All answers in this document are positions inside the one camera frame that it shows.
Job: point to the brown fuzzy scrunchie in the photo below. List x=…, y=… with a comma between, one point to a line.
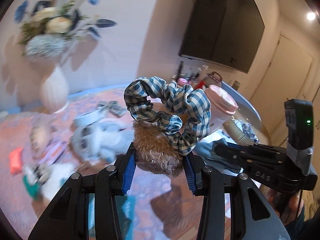
x=153, y=152

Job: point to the white door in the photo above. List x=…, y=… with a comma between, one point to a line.
x=283, y=80

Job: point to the wall mounted television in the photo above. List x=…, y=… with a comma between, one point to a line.
x=224, y=32

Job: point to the makeup sponge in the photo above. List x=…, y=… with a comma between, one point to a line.
x=40, y=137

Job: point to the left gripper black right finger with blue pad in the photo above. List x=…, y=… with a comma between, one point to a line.
x=252, y=216

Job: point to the white ribbed vase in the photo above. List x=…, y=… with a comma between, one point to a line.
x=54, y=90

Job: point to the blue plush toy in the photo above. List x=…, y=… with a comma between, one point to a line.
x=104, y=140

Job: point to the wooden pen holder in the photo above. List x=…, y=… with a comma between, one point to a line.
x=194, y=77

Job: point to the white plush toy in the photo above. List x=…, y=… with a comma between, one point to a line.
x=59, y=174

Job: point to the artificial flower bouquet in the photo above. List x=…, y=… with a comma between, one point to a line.
x=48, y=30

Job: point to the brown thermos bottle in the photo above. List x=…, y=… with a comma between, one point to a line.
x=236, y=85

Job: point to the blue plaid scrunchie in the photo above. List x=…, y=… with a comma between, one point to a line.
x=182, y=114

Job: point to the blue surgical face masks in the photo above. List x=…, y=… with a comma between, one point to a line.
x=246, y=128

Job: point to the pink clay bag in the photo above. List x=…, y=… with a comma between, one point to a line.
x=15, y=161

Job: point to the green cloth pack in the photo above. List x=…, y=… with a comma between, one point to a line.
x=32, y=190

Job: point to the pink floral towel mat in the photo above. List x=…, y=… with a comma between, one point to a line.
x=165, y=208

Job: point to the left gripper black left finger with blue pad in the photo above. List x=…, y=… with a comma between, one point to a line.
x=92, y=207

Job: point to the small brown handbag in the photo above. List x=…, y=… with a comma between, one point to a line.
x=216, y=77

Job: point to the purple tissue pack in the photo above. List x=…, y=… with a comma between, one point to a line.
x=52, y=152

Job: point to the white lace sock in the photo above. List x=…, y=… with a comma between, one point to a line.
x=37, y=173

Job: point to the white tape roll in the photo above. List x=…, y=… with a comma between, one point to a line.
x=87, y=118

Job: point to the pink lidded container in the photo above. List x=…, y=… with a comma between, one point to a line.
x=222, y=106

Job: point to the blue plaid hair bow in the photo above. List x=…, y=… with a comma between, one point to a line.
x=112, y=106

